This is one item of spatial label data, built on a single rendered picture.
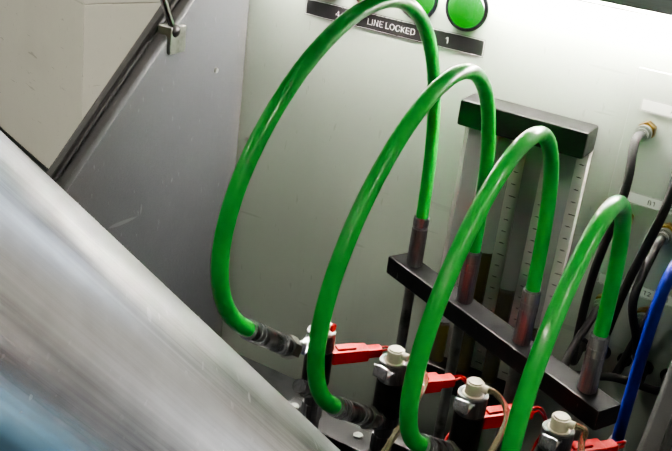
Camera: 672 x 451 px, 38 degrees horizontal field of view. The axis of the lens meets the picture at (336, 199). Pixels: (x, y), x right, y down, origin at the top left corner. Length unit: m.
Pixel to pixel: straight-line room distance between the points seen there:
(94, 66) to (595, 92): 2.80
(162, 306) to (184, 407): 0.02
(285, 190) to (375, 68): 0.22
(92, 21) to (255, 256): 2.39
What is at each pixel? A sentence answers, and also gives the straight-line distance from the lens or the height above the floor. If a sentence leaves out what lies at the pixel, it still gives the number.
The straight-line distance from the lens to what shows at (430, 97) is 0.79.
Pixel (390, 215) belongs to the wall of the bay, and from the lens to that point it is 1.20.
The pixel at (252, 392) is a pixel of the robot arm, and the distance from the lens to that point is 0.19.
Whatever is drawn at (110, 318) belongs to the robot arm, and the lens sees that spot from 0.16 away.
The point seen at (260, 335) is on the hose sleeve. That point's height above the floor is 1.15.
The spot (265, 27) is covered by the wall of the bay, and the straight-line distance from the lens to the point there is 1.24.
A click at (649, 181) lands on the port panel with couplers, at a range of 1.07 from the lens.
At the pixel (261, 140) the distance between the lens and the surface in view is 0.74.
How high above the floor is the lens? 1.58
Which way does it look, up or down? 22 degrees down
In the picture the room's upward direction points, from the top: 7 degrees clockwise
